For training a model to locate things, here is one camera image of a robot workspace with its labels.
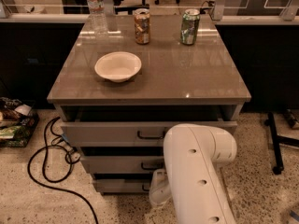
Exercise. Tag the grey drawer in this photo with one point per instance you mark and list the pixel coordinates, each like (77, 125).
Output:
(141, 134)
(122, 185)
(121, 164)

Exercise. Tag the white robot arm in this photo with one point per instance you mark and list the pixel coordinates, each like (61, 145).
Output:
(189, 178)

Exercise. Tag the grey drawer cabinet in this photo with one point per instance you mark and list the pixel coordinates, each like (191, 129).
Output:
(176, 83)

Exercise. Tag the grey top drawer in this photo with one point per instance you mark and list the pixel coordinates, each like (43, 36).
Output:
(141, 134)

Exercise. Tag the black stand leg with caster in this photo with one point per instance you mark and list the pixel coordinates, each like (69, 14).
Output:
(277, 140)

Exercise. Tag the grey bottom drawer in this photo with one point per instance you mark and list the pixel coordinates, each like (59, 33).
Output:
(122, 185)

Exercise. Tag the orange soda can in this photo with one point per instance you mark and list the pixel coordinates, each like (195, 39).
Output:
(142, 26)

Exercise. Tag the box of snack bags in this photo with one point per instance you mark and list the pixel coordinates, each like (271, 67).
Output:
(18, 120)

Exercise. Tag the grey middle drawer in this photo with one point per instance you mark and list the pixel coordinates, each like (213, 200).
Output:
(121, 164)

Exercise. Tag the green soda can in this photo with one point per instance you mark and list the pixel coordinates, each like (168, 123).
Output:
(189, 26)

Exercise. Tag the white paper bowl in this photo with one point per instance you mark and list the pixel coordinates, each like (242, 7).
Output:
(118, 66)

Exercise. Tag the clear plastic water bottle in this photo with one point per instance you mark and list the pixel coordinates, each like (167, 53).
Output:
(98, 16)

